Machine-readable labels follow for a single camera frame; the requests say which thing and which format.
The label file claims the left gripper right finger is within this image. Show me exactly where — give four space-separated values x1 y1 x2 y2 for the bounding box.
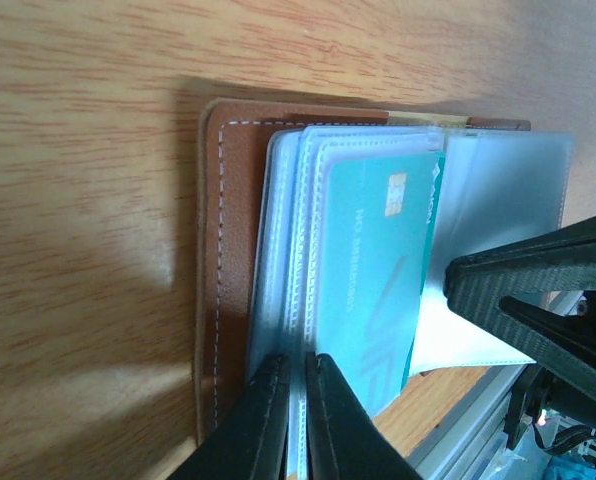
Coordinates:
305 352 420 479

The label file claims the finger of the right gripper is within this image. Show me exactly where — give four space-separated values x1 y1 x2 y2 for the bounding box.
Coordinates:
457 294 596 431
444 216 596 320

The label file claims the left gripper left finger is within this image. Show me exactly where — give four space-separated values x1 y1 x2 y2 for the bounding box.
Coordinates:
169 355 290 479

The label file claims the brown leather card holder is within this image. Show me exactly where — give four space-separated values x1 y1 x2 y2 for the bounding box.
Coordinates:
192 97 577 480

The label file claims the aluminium front rail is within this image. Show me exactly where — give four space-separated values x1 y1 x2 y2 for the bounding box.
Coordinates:
408 365 527 479

